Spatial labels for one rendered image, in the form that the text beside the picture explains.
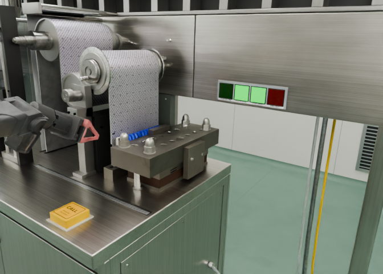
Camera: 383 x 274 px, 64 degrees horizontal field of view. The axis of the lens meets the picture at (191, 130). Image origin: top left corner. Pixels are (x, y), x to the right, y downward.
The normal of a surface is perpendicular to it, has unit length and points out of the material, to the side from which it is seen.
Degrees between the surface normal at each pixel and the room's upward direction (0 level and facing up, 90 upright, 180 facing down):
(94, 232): 0
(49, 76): 90
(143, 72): 90
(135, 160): 90
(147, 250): 90
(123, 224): 0
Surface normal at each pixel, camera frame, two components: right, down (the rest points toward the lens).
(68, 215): 0.03, -0.96
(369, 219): -0.56, 0.22
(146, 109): 0.83, 0.18
